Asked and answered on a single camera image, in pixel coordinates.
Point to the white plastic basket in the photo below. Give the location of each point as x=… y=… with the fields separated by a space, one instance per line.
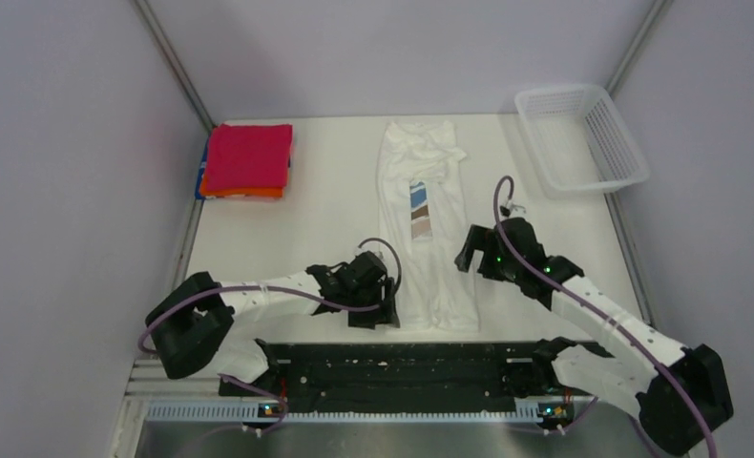
x=578 y=141

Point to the white printed t-shirt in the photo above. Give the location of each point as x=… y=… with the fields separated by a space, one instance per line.
x=422 y=214

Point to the left controller board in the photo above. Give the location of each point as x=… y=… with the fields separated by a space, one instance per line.
x=263 y=411

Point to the blue folded t-shirt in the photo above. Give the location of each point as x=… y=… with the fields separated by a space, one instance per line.
x=200 y=176

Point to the left aluminium frame post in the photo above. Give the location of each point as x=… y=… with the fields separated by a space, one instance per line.
x=168 y=53

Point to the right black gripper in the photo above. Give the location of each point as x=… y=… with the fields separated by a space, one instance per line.
x=481 y=239

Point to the orange folded t-shirt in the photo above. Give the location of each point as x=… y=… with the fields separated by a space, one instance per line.
x=243 y=192

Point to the aluminium frame post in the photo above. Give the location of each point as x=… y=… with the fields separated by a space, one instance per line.
x=639 y=42
x=168 y=53

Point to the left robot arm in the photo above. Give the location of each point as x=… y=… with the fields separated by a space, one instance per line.
x=196 y=326

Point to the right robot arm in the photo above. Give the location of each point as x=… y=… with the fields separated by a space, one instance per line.
x=677 y=394

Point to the red folded t-shirt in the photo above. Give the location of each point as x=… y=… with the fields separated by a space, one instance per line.
x=248 y=157

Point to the right aluminium frame post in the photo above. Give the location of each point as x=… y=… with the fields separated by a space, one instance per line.
x=639 y=42

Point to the right controller board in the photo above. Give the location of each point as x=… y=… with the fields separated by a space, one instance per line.
x=552 y=414

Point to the black mounting base rail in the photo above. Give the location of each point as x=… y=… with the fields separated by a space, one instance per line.
x=382 y=378

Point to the controller board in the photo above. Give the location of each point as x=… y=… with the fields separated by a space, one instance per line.
x=552 y=414
x=263 y=411

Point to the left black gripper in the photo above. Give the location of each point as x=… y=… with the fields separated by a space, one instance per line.
x=387 y=316

